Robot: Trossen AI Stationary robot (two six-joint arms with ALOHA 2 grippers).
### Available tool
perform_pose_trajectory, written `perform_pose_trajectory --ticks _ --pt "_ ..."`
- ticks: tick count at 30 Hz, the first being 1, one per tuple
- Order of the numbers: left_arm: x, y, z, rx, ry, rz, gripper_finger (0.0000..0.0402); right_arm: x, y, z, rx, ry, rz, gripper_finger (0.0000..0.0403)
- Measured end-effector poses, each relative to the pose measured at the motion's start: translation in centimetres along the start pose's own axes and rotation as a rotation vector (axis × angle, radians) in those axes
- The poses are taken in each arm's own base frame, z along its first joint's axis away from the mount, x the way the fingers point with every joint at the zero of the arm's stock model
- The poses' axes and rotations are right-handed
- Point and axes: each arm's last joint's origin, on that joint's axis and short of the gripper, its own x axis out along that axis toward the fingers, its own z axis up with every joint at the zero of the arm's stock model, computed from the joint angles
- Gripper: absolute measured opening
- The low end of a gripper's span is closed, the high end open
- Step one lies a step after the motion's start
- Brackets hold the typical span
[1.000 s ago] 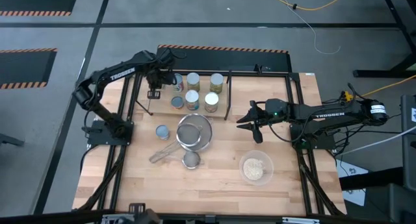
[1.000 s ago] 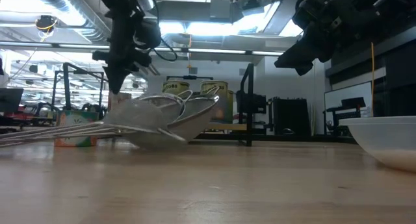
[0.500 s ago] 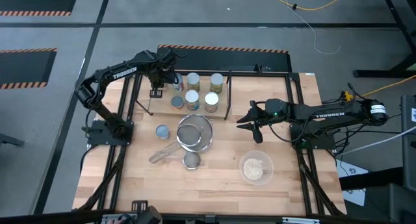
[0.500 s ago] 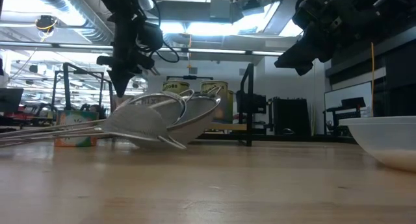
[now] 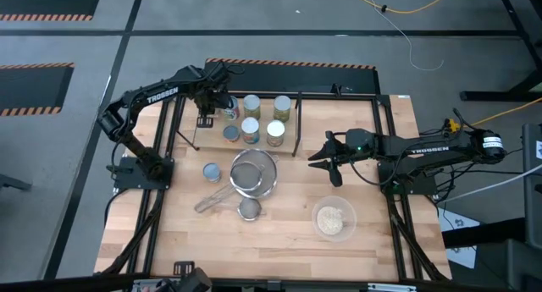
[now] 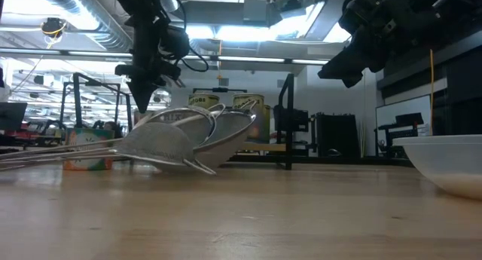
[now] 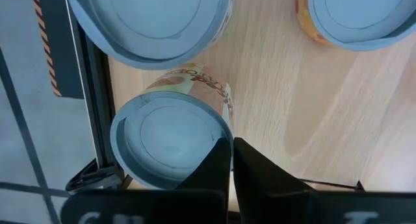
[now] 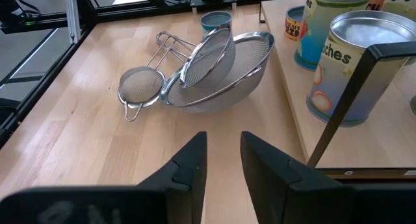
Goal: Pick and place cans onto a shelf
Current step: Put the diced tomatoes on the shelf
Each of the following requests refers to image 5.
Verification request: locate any black hazard-striped floor mat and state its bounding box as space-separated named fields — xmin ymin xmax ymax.
xmin=199 ymin=58 xmax=381 ymax=95
xmin=0 ymin=62 xmax=75 ymax=118
xmin=0 ymin=0 xmax=103 ymax=22

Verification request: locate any black slotted bracket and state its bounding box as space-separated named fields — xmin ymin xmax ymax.
xmin=173 ymin=261 xmax=196 ymax=277

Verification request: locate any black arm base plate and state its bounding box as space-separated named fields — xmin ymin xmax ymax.
xmin=113 ymin=155 xmax=174 ymax=190
xmin=378 ymin=160 xmax=438 ymax=196

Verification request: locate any short can pink white label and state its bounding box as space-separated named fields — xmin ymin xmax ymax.
xmin=222 ymin=96 xmax=241 ymax=122

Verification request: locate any medium metal mesh strainer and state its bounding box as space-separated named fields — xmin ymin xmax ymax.
xmin=194 ymin=161 xmax=265 ymax=215

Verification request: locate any tall tin can colourful label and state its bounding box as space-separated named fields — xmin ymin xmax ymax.
xmin=241 ymin=116 xmax=261 ymax=146

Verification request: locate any black floor stand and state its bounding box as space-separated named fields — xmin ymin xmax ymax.
xmin=423 ymin=0 xmax=542 ymax=102

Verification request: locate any tall tin can olive label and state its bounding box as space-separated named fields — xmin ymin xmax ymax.
xmin=265 ymin=119 xmax=287 ymax=148
xmin=242 ymin=93 xmax=263 ymax=121
xmin=273 ymin=95 xmax=293 ymax=124

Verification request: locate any yellow floor cable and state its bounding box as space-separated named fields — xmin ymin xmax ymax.
xmin=341 ymin=0 xmax=458 ymax=15

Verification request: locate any black metal rig frame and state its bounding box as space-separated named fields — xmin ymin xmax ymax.
xmin=93 ymin=88 xmax=453 ymax=284

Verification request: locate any large metal mesh strainer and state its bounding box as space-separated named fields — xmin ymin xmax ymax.
xmin=194 ymin=148 xmax=281 ymax=215

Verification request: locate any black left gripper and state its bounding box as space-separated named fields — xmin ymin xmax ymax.
xmin=192 ymin=65 xmax=234 ymax=129

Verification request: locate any black table edge beam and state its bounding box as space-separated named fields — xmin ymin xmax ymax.
xmin=0 ymin=273 xmax=542 ymax=292

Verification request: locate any short tin can grey lid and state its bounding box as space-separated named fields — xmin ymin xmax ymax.
xmin=222 ymin=124 xmax=241 ymax=144

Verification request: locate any black furniture block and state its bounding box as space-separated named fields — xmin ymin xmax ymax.
xmin=442 ymin=218 xmax=542 ymax=292

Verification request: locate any grey stand foot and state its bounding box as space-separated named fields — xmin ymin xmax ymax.
xmin=0 ymin=173 xmax=33 ymax=192

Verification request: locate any short can teal white label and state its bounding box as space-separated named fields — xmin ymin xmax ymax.
xmin=202 ymin=163 xmax=223 ymax=184

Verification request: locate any beige grain heap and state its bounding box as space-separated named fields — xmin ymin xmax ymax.
xmin=316 ymin=205 xmax=345 ymax=237

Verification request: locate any thin white floor cable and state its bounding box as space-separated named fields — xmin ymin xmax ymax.
xmin=362 ymin=0 xmax=445 ymax=72

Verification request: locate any light grey hose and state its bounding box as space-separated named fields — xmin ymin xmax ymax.
xmin=440 ymin=163 xmax=542 ymax=204

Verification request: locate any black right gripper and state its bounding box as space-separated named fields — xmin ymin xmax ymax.
xmin=307 ymin=129 xmax=379 ymax=188

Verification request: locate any dark bulky object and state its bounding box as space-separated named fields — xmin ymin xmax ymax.
xmin=156 ymin=267 xmax=213 ymax=292

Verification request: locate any small metal mesh strainer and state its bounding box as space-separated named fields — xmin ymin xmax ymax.
xmin=218 ymin=196 xmax=266 ymax=223

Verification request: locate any white paper sheet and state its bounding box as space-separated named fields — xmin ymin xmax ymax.
xmin=437 ymin=206 xmax=478 ymax=270

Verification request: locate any yellow cable with plug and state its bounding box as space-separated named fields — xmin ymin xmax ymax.
xmin=444 ymin=96 xmax=542 ymax=135

